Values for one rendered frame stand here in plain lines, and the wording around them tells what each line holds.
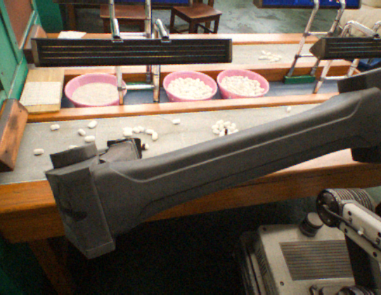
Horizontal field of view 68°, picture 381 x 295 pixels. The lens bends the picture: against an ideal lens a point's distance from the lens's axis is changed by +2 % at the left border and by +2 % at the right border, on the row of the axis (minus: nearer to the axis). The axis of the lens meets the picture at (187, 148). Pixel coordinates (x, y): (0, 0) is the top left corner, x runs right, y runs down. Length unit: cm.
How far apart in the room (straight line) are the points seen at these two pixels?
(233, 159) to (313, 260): 102
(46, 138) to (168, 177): 94
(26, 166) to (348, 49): 123
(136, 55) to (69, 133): 42
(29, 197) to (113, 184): 72
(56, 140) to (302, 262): 103
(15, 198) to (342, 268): 116
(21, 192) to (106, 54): 48
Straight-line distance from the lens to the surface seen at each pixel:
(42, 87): 138
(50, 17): 372
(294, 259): 122
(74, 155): 33
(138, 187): 25
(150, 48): 95
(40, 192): 96
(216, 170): 26
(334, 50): 124
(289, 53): 202
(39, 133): 120
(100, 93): 138
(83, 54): 94
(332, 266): 129
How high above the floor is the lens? 148
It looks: 44 degrees down
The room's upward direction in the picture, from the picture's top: 8 degrees clockwise
